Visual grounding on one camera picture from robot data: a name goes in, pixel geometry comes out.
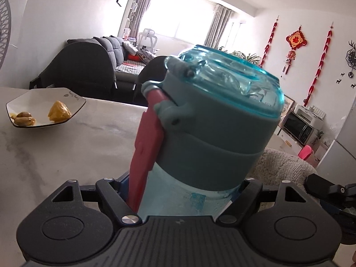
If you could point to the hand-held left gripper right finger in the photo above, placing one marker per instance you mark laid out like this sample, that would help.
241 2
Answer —
236 196

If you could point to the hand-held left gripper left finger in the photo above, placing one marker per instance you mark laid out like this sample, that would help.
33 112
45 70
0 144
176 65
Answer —
123 189

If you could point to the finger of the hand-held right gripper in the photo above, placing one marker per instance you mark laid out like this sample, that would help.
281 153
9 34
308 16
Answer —
319 185

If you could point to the blue water bottle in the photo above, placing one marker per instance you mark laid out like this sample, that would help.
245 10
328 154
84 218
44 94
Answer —
211 133

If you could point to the pink plastic stool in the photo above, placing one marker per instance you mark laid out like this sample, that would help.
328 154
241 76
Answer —
306 153

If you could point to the silver microwave oven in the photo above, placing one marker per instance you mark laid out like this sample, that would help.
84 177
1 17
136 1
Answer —
297 128

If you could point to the white printer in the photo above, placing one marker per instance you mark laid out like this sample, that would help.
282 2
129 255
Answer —
308 114

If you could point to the yellow food piece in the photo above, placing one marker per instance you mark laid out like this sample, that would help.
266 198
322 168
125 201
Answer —
59 111

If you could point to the black dining chair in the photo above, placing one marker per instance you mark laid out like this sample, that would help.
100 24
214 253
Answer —
150 72
80 66

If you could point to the brown food piece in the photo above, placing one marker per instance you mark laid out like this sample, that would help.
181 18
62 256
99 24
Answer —
25 120

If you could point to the white plate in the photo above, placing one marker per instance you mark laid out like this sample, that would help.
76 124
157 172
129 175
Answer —
39 103

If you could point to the red cushion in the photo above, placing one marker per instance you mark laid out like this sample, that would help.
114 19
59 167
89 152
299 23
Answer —
133 57

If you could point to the grey sofa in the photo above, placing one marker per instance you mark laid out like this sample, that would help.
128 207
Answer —
119 52

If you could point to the green potted plant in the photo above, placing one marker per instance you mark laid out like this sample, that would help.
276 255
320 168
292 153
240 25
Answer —
246 58

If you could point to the white office chair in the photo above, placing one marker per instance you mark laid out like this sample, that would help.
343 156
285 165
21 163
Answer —
147 39

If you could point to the grey curtain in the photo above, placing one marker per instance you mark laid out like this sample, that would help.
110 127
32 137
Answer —
144 8
218 25

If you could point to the white shelf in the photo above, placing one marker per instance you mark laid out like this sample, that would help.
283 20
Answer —
128 14

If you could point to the white table fan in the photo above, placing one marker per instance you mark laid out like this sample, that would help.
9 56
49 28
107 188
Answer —
4 33

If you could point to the black deer wall stickers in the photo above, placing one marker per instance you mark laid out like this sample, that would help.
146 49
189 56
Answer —
345 79

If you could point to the black antler wall clock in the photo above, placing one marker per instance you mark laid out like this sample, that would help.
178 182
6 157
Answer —
351 58

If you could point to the red knot wall ornament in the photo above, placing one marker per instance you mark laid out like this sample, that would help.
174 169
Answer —
295 40

